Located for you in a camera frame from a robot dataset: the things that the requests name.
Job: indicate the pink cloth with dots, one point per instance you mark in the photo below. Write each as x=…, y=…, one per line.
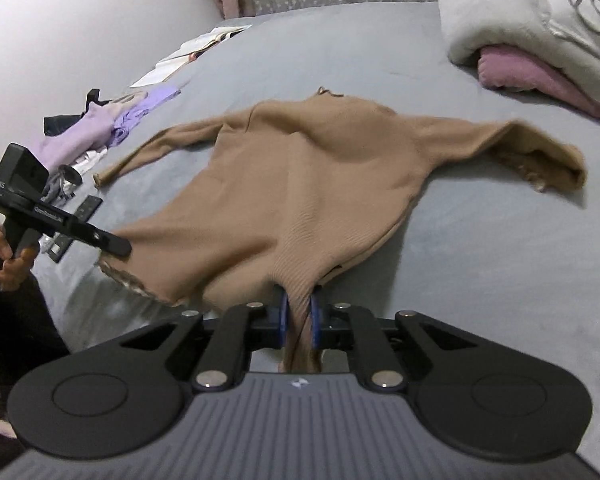
x=232, y=2

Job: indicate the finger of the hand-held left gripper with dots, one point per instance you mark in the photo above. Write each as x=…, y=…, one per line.
x=100, y=240

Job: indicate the pink folded blanket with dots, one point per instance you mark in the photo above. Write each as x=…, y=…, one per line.
x=535, y=80

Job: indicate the lilac garment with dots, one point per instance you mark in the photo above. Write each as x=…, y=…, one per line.
x=105, y=122

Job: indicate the black remote control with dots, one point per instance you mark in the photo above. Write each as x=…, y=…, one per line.
x=77, y=220

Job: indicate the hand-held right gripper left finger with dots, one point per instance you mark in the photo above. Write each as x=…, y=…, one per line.
x=281, y=318

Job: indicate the brown knit sweater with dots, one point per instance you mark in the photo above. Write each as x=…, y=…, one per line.
x=305, y=180

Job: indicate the grey folded quilt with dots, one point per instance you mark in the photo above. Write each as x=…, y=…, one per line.
x=525, y=15

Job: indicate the black garment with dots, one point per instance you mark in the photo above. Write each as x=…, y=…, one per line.
x=67, y=117

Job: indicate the white grey cloth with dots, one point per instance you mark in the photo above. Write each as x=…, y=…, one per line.
x=77, y=170

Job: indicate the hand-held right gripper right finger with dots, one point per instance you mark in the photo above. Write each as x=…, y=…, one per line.
x=314, y=321

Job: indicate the person's left hand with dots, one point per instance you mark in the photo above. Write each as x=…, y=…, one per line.
x=15, y=272

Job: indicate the person's left forearm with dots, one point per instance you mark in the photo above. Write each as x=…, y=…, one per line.
x=15, y=325

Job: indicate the open book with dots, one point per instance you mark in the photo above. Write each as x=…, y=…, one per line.
x=200, y=42

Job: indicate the grey bed sheet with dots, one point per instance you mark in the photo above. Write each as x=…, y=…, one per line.
x=480, y=270

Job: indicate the white paper sheet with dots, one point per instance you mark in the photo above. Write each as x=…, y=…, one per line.
x=156, y=74

